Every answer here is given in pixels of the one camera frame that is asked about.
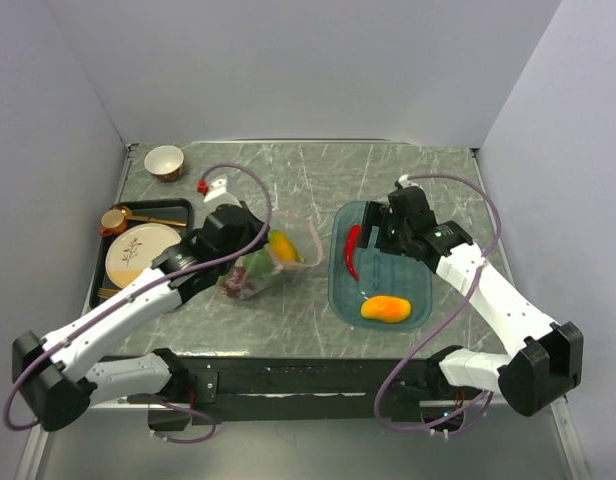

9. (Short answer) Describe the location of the cream plate with leaf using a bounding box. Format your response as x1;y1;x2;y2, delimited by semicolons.
104;223;181;289

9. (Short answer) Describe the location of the yellow orange mango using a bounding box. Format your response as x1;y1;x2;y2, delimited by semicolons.
360;295;412;324

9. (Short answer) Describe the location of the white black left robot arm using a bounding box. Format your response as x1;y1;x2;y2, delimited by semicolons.
11;203;271;432

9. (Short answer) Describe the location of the gold spoon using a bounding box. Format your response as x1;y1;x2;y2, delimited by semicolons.
115;205;187;227

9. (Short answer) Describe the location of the white bowl brown outside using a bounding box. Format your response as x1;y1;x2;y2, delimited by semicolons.
144;145;184;182

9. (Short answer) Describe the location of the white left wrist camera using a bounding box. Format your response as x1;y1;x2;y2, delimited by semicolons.
204;175;241;212

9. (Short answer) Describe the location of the translucent blue plastic container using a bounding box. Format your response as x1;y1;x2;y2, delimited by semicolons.
328;201;433;332

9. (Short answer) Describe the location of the dark red apple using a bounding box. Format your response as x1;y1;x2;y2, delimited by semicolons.
221;266;254;300

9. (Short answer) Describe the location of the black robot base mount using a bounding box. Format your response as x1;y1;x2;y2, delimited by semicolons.
88;356;480;423

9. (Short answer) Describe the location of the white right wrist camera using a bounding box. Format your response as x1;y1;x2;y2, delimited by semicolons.
395;174;419;189

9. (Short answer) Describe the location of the orange green mango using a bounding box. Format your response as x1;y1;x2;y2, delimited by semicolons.
268;230;302;263

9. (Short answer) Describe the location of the black rectangular tray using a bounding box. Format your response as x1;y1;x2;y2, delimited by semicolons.
88;198;194;308

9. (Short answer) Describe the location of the red chili pepper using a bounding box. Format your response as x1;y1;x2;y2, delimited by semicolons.
344;224;361;281

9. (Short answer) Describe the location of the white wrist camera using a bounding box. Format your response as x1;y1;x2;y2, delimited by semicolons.
204;175;241;212
395;174;419;189

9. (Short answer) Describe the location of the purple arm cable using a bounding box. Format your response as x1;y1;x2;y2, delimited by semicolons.
375;173;504;437
2;163;272;445

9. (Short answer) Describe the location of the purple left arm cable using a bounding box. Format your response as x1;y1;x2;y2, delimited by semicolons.
2;163;272;445

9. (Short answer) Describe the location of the small orange cup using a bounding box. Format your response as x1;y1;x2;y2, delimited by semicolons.
99;209;128;237

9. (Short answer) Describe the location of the clear zip top bag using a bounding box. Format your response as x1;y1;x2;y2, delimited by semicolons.
219;211;323;300

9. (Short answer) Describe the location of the gold fork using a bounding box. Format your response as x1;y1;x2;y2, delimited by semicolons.
97;288;120;299

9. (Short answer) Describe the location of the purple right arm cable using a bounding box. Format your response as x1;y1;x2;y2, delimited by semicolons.
375;173;504;437

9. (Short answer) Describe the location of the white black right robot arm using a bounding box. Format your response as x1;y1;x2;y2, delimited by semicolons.
357;186;584;417

